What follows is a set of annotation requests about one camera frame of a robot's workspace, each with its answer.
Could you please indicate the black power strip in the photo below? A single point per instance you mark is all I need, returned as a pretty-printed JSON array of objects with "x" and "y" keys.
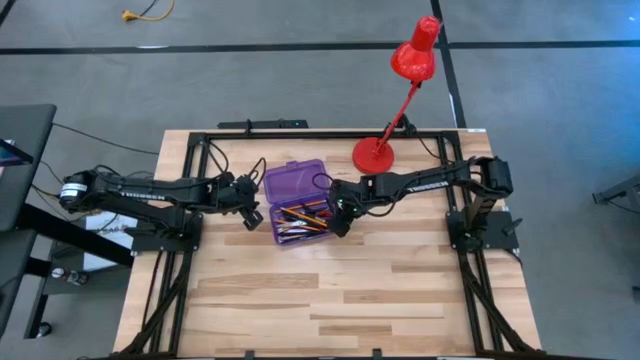
[{"x": 260, "y": 124}]

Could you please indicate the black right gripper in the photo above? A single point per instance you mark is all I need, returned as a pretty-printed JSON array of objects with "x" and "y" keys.
[{"x": 350, "y": 197}]

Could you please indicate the white box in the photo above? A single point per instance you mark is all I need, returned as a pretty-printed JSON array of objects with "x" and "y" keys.
[{"x": 107, "y": 222}]

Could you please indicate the tablet screen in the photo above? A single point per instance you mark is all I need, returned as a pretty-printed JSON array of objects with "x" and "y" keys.
[{"x": 10, "y": 155}]

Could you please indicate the table-level camera box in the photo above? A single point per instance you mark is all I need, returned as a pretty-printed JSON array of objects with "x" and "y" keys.
[{"x": 377, "y": 353}]

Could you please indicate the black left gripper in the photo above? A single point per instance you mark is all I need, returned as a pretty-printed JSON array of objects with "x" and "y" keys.
[{"x": 240, "y": 192}]

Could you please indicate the black aluminium table frame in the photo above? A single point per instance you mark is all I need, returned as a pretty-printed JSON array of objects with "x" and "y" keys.
[{"x": 325, "y": 135}]

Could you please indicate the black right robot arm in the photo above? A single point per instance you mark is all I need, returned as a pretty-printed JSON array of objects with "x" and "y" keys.
[{"x": 425, "y": 182}]

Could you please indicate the black caster wheel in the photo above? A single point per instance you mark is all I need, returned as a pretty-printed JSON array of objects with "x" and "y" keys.
[{"x": 44, "y": 330}]

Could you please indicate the black side desk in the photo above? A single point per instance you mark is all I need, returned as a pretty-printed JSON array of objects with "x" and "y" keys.
[{"x": 25, "y": 130}]

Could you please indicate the purple plastic supply box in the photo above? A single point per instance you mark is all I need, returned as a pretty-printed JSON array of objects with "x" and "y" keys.
[{"x": 292, "y": 180}]

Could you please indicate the red desk lamp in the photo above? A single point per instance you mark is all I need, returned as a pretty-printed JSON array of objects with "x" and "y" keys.
[{"x": 372, "y": 157}]

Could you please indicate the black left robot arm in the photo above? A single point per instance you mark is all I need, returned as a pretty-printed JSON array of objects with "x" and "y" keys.
[{"x": 150, "y": 192}]

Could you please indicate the black chair base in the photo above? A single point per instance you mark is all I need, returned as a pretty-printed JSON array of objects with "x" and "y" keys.
[{"x": 620, "y": 192}]

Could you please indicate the pale pink pencil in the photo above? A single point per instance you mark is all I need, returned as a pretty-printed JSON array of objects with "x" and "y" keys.
[{"x": 295, "y": 237}]

